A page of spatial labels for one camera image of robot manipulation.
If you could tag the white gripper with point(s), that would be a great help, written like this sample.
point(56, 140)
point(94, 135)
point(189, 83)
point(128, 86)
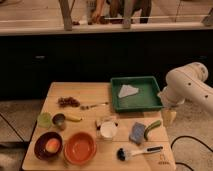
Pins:
point(169, 98)

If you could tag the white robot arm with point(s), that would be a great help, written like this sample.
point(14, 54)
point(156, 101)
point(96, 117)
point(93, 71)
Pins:
point(185, 83)

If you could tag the red bowl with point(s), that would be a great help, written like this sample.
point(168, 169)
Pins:
point(80, 148)

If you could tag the dark brown bowl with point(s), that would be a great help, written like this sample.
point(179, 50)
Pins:
point(39, 148)

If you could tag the green cucumber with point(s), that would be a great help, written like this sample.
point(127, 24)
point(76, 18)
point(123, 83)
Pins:
point(151, 127)

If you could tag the blue sponge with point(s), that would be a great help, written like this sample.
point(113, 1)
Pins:
point(137, 133)

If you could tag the green plastic tray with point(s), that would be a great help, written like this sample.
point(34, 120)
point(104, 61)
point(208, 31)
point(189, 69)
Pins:
point(145, 100)

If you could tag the white cloth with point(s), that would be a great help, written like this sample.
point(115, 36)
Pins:
point(127, 90)

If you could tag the white cup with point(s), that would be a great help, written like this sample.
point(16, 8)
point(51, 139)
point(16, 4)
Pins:
point(108, 130)

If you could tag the yellow banana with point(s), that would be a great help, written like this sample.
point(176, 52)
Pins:
point(73, 118)

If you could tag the bunch of dark grapes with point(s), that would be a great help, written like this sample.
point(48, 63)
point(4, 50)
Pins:
point(68, 101)

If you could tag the orange peach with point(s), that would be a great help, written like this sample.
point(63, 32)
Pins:
point(52, 145)

